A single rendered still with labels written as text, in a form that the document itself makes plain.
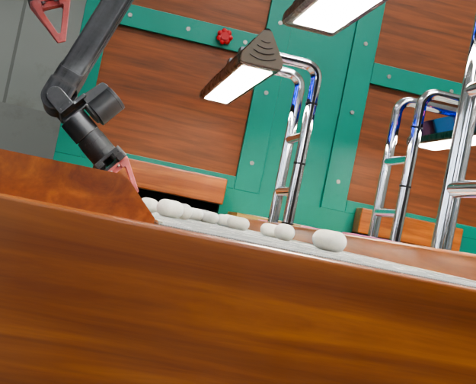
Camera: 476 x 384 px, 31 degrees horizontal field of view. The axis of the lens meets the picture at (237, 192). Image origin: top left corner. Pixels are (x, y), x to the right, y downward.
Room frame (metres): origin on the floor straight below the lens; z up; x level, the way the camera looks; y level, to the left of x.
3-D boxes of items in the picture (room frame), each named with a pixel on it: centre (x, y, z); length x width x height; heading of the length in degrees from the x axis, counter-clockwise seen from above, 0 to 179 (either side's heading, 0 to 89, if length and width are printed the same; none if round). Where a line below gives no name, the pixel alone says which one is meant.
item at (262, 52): (1.89, 0.05, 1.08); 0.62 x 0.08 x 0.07; 9
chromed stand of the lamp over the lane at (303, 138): (1.90, -0.03, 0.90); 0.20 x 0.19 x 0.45; 9
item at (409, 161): (1.97, -0.42, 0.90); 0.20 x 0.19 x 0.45; 9
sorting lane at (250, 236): (1.45, 0.04, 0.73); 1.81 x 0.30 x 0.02; 9
